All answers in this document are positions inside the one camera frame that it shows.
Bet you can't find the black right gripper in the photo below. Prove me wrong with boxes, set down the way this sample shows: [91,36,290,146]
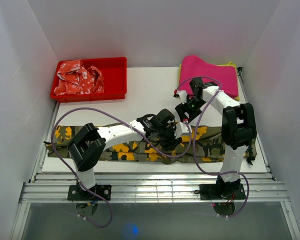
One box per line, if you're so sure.
[174,97,206,123]

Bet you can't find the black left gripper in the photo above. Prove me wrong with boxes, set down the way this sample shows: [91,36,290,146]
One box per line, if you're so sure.
[155,123,182,152]

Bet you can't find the camouflage yellow green trousers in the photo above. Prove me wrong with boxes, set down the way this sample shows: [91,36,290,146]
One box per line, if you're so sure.
[44,125,257,165]

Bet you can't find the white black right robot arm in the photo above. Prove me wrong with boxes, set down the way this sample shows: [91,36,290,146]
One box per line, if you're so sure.
[174,77,257,199]

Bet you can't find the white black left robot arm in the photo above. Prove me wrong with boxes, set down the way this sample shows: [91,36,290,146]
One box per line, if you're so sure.
[67,109,190,200]

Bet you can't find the pink folded towel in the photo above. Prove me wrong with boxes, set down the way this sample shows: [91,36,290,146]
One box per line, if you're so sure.
[177,54,239,100]

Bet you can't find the yellow-green folded cloth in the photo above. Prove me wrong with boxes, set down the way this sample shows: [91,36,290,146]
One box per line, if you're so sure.
[178,61,240,102]

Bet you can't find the red plastic bin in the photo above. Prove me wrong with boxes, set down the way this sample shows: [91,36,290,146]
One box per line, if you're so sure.
[50,57,127,103]

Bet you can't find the orange white floral garment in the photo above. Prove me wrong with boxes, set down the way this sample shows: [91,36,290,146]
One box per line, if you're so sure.
[53,59,105,96]

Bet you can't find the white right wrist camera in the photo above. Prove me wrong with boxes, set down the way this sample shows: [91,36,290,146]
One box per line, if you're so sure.
[173,89,188,104]

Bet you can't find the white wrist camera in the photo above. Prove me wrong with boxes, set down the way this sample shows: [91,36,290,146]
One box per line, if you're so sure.
[174,122,192,139]
[173,89,188,104]

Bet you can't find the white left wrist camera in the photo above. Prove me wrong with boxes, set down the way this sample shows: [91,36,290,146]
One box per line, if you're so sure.
[174,122,192,139]

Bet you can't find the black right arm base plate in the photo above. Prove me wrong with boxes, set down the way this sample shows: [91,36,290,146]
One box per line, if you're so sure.
[198,183,246,200]

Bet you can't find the aluminium table edge rail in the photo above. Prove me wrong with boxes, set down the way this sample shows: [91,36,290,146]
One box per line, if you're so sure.
[19,172,290,204]

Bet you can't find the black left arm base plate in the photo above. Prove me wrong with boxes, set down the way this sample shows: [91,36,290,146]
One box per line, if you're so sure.
[67,184,112,201]

